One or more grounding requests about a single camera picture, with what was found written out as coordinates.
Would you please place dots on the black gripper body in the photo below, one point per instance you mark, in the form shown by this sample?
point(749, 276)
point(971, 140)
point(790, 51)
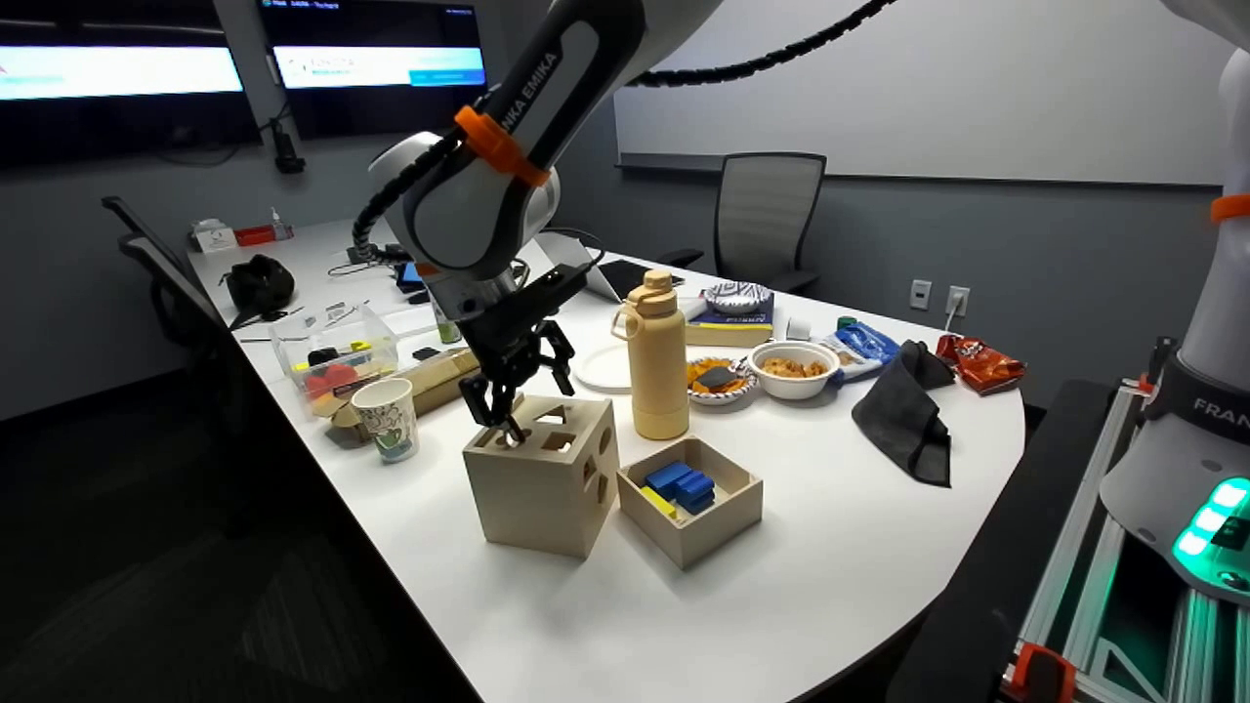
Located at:
point(504, 345)

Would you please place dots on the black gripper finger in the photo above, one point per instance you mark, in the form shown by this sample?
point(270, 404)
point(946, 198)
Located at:
point(493, 404)
point(563, 360)

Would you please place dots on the wooden block toy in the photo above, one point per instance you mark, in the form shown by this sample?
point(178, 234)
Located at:
point(540, 430)

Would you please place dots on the long wooden box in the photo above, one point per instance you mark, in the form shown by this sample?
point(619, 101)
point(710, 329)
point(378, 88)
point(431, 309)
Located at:
point(439, 382)

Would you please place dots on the wooden shape sorter box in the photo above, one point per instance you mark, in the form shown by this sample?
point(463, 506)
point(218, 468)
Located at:
point(521, 511)

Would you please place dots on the white and red box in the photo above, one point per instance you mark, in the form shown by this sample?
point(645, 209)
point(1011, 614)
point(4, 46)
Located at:
point(218, 236)

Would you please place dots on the plain white plate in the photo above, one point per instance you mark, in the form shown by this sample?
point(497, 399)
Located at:
point(605, 374)

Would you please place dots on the small green label bottle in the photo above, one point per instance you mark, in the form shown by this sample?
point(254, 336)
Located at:
point(448, 329)

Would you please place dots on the tan water bottle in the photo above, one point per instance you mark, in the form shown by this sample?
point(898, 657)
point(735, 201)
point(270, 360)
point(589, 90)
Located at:
point(659, 374)

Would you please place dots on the grey laptop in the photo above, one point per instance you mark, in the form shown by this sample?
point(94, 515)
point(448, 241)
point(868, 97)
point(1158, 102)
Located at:
point(623, 276)

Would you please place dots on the printed paper cup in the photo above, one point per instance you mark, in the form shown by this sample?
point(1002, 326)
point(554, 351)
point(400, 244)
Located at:
point(387, 414)

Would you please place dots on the tablet with blue screen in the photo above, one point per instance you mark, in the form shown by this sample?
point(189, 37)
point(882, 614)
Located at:
point(413, 276)

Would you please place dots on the orange chips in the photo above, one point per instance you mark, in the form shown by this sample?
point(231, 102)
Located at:
point(705, 370)

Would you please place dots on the small brown round object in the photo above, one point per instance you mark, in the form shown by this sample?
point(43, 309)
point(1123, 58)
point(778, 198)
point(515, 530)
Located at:
point(344, 429)

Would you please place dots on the blue block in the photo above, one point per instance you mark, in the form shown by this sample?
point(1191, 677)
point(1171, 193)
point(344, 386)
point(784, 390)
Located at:
point(666, 478)
point(696, 495)

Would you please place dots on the silver foil wrapped item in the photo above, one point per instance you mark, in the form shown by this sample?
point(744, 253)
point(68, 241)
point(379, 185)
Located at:
point(722, 382)

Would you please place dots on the red block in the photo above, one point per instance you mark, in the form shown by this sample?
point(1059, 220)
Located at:
point(335, 382)

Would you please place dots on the blue and yellow book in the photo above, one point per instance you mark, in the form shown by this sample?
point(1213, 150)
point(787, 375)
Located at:
point(730, 334)

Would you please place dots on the yellow block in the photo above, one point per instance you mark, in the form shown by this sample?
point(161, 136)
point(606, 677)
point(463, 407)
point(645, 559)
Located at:
point(659, 506)

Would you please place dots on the clear plastic container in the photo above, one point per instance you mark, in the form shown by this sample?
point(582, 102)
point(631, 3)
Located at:
point(335, 334)

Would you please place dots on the blue patterned paper bowl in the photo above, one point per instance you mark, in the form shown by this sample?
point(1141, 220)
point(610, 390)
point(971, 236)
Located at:
point(735, 297)

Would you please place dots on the shallow wooden tray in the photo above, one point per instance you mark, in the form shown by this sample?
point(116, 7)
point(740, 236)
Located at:
point(717, 520)

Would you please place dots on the white bowl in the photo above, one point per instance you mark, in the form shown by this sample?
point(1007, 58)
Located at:
point(790, 386)

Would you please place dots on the orange pretzel snacks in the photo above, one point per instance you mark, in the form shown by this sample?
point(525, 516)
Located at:
point(795, 366)

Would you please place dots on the small white cup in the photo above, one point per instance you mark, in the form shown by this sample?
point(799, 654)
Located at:
point(799, 329)

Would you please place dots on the black bag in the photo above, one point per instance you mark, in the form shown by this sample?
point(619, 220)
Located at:
point(261, 288)

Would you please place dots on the grey mesh office chair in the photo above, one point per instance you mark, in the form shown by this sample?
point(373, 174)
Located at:
point(767, 217)

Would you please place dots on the blue snack pouch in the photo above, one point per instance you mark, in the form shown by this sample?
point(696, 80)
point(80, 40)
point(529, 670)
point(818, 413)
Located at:
point(866, 345)

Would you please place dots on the black cloth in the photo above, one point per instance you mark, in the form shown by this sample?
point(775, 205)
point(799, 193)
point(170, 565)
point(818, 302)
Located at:
point(901, 422)

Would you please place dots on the dark office chair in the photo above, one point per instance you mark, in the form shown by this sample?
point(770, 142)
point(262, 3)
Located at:
point(161, 269)

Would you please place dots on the red snack bag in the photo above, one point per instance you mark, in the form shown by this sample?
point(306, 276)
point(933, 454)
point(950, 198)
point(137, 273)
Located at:
point(984, 366)

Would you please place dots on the whiteboard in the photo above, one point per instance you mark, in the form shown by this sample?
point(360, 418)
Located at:
point(990, 90)

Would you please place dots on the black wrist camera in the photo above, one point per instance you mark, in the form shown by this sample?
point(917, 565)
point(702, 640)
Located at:
point(558, 291)

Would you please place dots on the wall display screen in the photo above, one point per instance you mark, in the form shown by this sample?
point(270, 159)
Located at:
point(378, 63)
point(120, 72)

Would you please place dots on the grey camera pole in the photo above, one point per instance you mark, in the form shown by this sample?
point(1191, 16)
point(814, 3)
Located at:
point(269, 90)

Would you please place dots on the white wall outlet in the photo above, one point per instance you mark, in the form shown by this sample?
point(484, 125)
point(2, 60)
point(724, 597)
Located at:
point(921, 296)
point(960, 302)

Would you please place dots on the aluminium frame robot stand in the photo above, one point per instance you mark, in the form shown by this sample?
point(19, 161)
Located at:
point(1079, 572)

